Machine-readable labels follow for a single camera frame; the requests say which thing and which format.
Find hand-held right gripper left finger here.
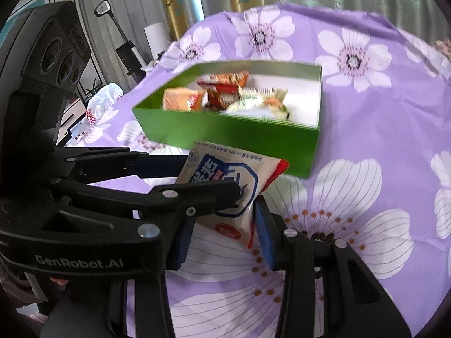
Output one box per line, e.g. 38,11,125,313
40,216,198,338

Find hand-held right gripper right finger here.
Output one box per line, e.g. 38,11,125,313
252,195,413,338

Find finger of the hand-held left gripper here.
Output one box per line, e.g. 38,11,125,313
52,146,191,184
49,178,244,239

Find green cardboard box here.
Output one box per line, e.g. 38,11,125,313
131,61,324,179

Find orange long snack packet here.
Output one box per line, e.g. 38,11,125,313
162,88,208,111

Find white green snack packet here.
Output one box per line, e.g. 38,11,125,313
225,88,289,120

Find orange panda snack packet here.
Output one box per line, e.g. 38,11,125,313
199,71,250,87

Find person's left hand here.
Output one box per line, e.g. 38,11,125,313
47,277,75,290

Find potted plant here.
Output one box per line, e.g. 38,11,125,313
85,77,103,100

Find white red plastic bag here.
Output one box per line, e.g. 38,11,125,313
86,83,124,127

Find black upright vacuum cleaner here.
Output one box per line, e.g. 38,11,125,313
94,2,143,76

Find purple floral blanket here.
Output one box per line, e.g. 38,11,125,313
56,3,451,338

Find grey pleated curtain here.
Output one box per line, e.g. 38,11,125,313
76,0,170,78

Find yellow patterned curtain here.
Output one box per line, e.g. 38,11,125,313
155,0,205,41

